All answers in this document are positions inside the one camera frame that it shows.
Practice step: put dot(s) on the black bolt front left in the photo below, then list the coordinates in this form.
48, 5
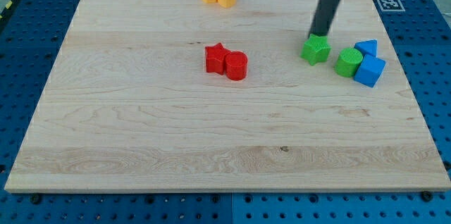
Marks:
35, 199

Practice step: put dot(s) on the white fiducial marker tag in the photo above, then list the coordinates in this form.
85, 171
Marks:
390, 5

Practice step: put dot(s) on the red star block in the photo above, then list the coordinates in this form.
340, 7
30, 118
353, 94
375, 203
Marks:
215, 58

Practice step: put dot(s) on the green star block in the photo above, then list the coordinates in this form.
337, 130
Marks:
316, 49

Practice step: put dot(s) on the wooden board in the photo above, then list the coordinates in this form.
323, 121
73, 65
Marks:
129, 107

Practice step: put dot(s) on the blue cube block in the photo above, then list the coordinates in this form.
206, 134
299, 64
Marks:
369, 70

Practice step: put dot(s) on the blue triangle block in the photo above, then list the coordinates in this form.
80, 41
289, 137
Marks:
368, 47

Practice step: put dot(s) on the black bolt front right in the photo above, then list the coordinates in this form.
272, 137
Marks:
426, 196

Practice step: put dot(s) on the green cylinder block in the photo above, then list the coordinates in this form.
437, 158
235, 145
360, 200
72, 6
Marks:
348, 61

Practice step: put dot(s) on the black bolt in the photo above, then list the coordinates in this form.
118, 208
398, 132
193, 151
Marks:
426, 196
35, 199

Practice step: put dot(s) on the red cylinder block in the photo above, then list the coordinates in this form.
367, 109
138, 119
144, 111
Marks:
236, 65

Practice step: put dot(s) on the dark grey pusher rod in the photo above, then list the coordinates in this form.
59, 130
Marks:
323, 17

